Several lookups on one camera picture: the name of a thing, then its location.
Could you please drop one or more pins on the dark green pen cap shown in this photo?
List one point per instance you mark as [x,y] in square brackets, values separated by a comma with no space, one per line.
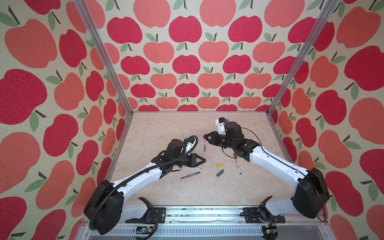
[220,173]

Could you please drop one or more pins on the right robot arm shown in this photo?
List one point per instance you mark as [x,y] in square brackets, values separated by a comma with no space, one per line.
[310,191]

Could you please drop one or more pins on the left aluminium corner post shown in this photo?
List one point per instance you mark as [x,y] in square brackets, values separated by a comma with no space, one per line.
[103,53]

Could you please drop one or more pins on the dark green pen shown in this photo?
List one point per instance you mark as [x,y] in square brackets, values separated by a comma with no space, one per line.
[190,175]

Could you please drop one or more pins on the aluminium corner post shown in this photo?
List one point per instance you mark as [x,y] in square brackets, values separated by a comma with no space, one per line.
[319,24]
[103,53]

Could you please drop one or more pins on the pink pen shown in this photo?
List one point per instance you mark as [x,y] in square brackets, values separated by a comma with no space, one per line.
[204,154]

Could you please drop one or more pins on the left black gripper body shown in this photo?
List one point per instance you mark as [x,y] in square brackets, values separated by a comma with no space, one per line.
[187,160]

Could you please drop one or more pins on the aluminium front rail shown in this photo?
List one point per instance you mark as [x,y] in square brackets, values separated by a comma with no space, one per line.
[213,223]

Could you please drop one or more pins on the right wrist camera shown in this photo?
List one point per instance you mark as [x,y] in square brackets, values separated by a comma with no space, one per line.
[221,125]

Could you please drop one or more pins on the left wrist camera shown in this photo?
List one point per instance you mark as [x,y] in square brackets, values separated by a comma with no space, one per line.
[190,144]

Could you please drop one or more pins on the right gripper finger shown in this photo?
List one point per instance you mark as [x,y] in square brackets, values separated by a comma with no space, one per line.
[211,134]
[211,140]

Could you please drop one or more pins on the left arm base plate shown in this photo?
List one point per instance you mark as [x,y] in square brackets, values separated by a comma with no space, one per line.
[151,216]

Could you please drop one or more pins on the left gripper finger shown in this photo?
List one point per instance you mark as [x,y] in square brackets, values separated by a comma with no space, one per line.
[199,157]
[198,163]

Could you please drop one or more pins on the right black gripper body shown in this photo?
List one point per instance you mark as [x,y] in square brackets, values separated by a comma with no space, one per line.
[223,142]

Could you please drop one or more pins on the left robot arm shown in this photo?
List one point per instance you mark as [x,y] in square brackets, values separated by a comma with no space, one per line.
[109,204]

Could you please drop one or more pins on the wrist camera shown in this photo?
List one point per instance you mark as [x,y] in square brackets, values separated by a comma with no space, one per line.
[221,125]
[190,144]

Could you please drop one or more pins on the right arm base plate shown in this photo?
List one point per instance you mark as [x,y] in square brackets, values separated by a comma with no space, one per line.
[253,215]

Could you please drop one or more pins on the right aluminium corner post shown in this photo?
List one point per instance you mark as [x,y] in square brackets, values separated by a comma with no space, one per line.
[319,24]

